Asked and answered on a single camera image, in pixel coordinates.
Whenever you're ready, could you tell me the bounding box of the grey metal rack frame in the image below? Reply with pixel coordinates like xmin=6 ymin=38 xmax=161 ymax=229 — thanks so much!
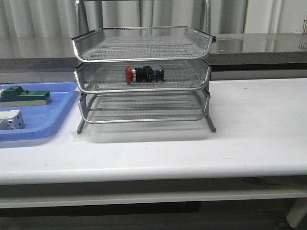
xmin=75 ymin=0 xmax=216 ymax=134

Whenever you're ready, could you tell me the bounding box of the green and beige component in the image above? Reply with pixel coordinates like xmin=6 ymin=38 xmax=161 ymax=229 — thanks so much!
xmin=0 ymin=86 xmax=51 ymax=107

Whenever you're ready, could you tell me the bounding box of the grey pleated curtain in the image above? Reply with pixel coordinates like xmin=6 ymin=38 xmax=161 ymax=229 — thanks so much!
xmin=0 ymin=0 xmax=307 ymax=38

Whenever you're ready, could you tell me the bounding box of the red emergency stop button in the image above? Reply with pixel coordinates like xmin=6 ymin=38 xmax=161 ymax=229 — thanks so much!
xmin=125 ymin=66 xmax=164 ymax=84

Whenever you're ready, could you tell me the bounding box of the blue plastic tray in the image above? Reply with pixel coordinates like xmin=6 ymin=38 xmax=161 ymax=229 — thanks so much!
xmin=0 ymin=81 xmax=80 ymax=148

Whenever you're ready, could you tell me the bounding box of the white table leg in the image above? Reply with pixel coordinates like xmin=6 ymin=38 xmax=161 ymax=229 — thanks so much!
xmin=286 ymin=198 xmax=307 ymax=228

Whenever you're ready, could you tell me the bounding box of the white terminal block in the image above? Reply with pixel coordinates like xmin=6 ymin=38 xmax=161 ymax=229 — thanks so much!
xmin=0 ymin=110 xmax=24 ymax=130

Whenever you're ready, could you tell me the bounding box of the mesh rack tray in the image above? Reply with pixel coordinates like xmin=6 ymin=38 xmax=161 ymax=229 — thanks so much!
xmin=78 ymin=91 xmax=207 ymax=124
xmin=72 ymin=26 xmax=213 ymax=63
xmin=74 ymin=59 xmax=211 ymax=94

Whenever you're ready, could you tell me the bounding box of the grey stone counter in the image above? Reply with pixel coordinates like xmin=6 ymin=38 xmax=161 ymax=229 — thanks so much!
xmin=0 ymin=33 xmax=307 ymax=84

